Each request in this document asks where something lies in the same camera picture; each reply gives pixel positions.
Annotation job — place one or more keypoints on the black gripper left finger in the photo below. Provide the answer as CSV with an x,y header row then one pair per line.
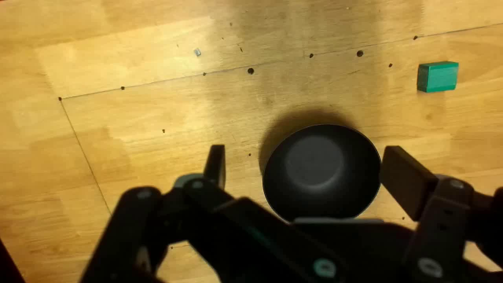
x,y
158,220

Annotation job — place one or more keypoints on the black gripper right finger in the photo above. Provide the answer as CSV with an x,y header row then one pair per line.
x,y
441,220

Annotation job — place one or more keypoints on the green rectangular block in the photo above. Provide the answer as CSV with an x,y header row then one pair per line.
x,y
437,75

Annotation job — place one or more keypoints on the black round bowl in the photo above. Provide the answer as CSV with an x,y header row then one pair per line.
x,y
321,171

